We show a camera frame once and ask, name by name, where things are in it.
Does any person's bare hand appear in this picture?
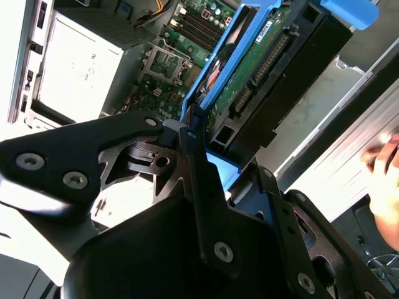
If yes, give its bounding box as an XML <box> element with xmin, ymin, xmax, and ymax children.
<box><xmin>360</xmin><ymin>133</ymin><xmax>399</xmax><ymax>194</ymax></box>

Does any hard disk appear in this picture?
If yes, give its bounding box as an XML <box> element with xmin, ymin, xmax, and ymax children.
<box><xmin>179</xmin><ymin>0</ymin><xmax>380</xmax><ymax>192</ymax></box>

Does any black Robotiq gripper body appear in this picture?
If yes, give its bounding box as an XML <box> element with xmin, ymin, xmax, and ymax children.
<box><xmin>60</xmin><ymin>145</ymin><xmax>315</xmax><ymax>299</ymax></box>

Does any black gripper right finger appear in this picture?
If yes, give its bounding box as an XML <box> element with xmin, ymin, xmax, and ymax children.
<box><xmin>255</xmin><ymin>166</ymin><xmax>394</xmax><ymax>299</ymax></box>

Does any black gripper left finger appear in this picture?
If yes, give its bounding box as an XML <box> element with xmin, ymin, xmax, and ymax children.
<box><xmin>0</xmin><ymin>105</ymin><xmax>242</xmax><ymax>279</ymax></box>

